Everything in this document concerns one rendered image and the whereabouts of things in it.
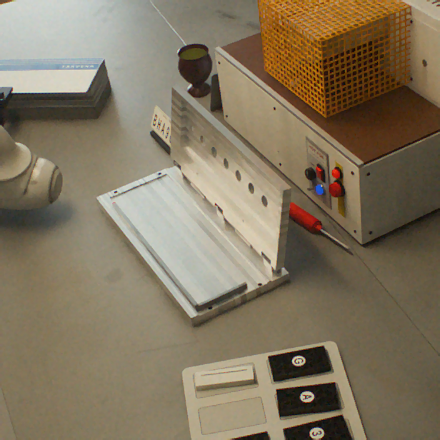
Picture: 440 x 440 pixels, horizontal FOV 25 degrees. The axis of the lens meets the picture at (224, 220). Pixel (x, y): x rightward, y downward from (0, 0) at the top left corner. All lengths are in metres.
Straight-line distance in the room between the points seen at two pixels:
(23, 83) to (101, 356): 0.86
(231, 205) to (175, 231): 0.14
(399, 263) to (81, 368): 0.62
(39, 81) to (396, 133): 0.93
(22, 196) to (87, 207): 0.16
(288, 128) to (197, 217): 0.26
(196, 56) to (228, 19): 0.38
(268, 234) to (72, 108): 0.76
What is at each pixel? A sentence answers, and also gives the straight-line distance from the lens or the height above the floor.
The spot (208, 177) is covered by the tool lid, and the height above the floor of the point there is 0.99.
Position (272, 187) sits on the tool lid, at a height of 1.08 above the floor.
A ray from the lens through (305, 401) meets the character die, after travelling 1.63.
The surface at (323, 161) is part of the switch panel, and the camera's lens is 1.91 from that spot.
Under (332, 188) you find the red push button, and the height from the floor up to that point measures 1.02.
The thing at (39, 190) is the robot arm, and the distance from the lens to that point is 2.03.
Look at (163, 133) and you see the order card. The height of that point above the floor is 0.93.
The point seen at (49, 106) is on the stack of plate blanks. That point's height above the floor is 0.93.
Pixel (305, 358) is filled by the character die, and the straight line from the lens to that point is 1.70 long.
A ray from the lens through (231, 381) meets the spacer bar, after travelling 1.68.
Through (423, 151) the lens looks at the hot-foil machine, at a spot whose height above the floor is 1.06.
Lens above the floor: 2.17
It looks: 39 degrees down
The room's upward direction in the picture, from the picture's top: 9 degrees counter-clockwise
